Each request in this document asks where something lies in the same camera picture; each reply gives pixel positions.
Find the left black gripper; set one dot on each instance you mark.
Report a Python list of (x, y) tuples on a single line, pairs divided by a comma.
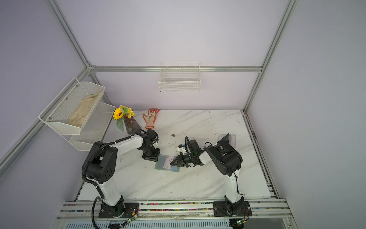
[(154, 158)]

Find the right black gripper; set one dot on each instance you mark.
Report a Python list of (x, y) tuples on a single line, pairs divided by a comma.
[(179, 162)]

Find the white floral credit card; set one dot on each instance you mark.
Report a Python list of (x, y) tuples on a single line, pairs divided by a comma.
[(167, 164)]

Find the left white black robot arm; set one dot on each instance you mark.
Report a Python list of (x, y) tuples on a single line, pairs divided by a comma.
[(100, 165)]

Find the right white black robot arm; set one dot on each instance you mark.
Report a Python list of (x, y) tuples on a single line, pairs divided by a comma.
[(226, 159)]

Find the stack of assorted cards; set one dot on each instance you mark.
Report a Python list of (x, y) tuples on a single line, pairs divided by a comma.
[(225, 137)]

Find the clear acrylic card box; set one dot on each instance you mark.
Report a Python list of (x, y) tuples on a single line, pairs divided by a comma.
[(232, 140)]

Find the orange white work glove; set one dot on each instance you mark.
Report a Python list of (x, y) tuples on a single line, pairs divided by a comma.
[(150, 117)]

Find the dark glass vase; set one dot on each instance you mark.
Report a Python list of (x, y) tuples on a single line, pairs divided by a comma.
[(131, 125)]

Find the yellow sunflower bouquet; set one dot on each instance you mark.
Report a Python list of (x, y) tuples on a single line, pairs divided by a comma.
[(120, 113)]

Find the lower white mesh shelf basket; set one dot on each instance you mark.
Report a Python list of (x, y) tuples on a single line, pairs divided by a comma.
[(95, 128)]

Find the white mesh shelf basket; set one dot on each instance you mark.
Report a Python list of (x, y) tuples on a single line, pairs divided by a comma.
[(57, 113), (95, 128)]

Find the beige cloth glove in basket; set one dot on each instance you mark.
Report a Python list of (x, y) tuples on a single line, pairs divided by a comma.
[(80, 114)]

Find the upper white mesh shelf basket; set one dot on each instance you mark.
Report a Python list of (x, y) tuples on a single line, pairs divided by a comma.
[(57, 113)]

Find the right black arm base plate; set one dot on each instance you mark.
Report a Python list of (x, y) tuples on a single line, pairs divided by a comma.
[(228, 209)]

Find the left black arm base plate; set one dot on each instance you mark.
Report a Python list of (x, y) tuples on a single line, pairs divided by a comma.
[(121, 210)]

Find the white wire wall basket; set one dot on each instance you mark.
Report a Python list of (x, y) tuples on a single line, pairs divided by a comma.
[(179, 77)]

